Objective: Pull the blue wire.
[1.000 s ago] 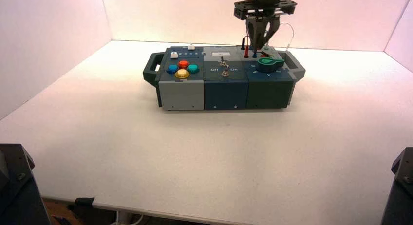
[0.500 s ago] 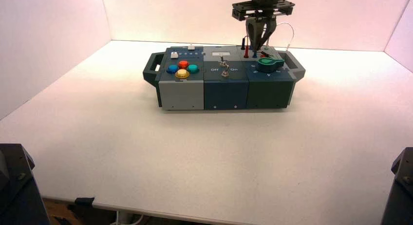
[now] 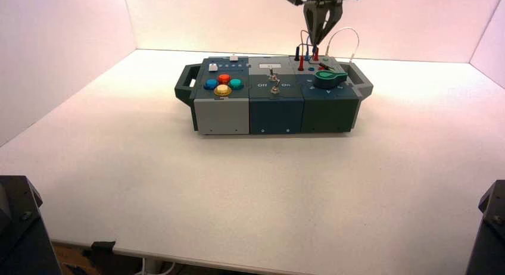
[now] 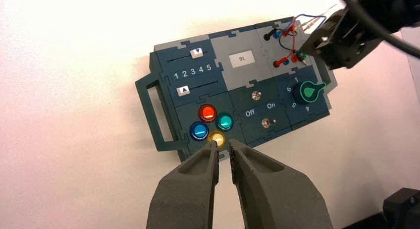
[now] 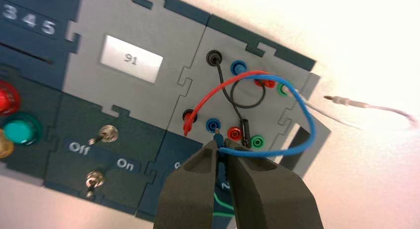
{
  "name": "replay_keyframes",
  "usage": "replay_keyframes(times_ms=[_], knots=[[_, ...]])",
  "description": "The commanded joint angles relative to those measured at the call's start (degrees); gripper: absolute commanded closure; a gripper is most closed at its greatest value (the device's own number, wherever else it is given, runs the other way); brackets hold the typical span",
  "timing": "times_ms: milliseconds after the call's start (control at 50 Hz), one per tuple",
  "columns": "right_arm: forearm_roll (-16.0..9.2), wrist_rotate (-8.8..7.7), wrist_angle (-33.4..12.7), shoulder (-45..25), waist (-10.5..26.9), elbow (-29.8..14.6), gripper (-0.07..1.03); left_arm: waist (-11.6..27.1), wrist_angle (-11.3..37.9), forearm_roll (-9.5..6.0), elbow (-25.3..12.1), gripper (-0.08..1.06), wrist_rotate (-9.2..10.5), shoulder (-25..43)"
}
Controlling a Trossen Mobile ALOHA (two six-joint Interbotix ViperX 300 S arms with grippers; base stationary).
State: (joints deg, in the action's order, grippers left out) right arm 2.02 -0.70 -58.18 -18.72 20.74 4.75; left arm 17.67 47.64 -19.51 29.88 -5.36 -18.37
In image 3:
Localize blue wire with plugs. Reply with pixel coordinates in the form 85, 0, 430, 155
300, 29, 320, 62

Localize grey and teal control box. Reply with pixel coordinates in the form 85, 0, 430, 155
174, 55, 374, 136

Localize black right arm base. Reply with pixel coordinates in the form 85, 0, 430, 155
465, 179, 505, 275

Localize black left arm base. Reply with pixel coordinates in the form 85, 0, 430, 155
0, 175, 63, 275

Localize green rotary knob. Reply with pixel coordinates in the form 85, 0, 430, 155
314, 70, 349, 89

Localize black table clamp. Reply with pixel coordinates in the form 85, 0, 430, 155
82, 241, 119, 266

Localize white wire loop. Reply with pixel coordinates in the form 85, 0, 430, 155
326, 27, 360, 65

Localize red wire with plugs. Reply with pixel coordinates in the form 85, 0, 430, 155
298, 48, 320, 71

